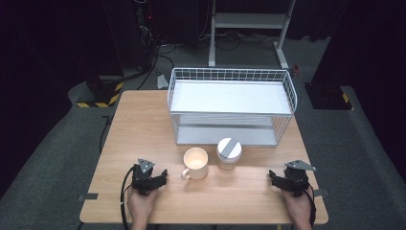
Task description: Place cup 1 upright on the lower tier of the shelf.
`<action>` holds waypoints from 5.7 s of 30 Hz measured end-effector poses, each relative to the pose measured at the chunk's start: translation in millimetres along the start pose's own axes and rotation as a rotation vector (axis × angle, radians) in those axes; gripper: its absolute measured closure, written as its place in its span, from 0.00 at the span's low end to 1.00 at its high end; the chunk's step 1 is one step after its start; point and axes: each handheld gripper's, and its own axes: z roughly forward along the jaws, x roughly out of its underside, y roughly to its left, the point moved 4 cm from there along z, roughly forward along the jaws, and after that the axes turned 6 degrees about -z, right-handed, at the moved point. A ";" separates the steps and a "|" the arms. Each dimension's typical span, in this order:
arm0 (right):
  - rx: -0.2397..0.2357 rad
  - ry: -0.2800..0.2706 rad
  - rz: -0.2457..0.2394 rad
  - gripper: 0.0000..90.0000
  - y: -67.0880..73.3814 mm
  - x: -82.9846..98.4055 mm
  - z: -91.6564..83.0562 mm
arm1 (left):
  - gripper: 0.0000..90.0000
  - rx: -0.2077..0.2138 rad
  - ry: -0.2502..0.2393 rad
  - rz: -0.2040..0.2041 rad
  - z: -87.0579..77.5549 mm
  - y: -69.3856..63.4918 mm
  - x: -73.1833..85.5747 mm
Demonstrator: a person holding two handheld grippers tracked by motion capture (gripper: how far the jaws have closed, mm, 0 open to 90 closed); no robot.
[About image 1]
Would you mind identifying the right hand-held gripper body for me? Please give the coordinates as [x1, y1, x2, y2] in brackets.
[281, 159, 317, 197]

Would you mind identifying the black equipment tower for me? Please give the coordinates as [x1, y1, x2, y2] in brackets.
[132, 0, 162, 72]

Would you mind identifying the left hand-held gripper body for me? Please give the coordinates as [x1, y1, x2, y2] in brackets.
[131, 158, 161, 196]

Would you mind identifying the black yellow striped stand base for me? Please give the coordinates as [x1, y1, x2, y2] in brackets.
[76, 75, 124, 109]
[304, 82, 355, 111]

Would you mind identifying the person's left hand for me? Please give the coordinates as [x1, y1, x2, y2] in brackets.
[126, 186, 160, 224]

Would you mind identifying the black floor cable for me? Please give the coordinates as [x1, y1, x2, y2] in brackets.
[127, 43, 177, 91]

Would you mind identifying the white power adapter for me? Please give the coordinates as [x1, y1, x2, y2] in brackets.
[156, 74, 169, 90]

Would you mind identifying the white metal stand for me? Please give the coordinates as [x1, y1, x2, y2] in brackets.
[208, 0, 297, 70]

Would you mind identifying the clear jar with white lid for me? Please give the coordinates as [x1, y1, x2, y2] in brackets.
[215, 137, 243, 172]

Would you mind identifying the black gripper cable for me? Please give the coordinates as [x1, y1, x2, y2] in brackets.
[303, 186, 317, 229]
[120, 166, 136, 230]

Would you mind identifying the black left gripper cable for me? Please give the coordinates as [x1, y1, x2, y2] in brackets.
[120, 166, 136, 230]

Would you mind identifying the thin black cable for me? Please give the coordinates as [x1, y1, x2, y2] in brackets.
[99, 114, 113, 154]

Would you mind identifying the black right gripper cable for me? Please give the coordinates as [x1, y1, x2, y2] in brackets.
[303, 186, 317, 229]

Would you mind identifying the white wire shelf rack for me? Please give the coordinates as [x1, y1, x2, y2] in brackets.
[167, 67, 299, 148]

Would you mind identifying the cream ceramic cup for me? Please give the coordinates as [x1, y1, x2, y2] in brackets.
[180, 147, 210, 181]

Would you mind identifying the person's right hand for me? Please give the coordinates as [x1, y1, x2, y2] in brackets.
[281, 187, 313, 226]

